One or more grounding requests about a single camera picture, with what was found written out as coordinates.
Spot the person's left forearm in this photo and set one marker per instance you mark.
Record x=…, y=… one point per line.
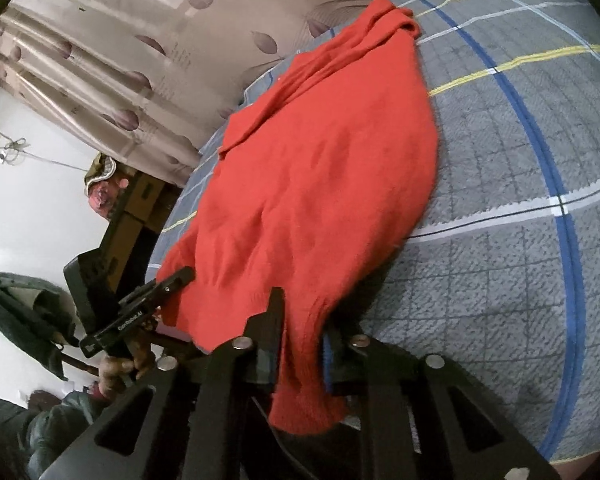
x=45, y=425

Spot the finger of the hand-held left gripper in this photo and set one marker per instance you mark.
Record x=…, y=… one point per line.
x=167, y=285

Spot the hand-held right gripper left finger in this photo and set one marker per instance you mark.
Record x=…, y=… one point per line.
x=267, y=360

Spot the red knit sweater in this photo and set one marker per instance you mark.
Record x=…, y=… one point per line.
x=305, y=160

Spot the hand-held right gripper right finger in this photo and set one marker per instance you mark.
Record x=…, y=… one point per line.
x=332, y=367

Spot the beige leaf print curtain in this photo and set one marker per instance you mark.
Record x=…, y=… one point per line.
x=130, y=35

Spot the grey plaid bed sheet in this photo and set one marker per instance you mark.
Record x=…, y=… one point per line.
x=480, y=160

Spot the dark hanging jacket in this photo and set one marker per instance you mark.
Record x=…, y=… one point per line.
x=15, y=320

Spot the stack of brown boxes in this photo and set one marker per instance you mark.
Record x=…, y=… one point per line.
x=147, y=200

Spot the red patterned bag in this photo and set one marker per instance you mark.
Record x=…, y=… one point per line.
x=102, y=185

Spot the person's left hand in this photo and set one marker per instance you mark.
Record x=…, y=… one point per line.
x=130, y=357

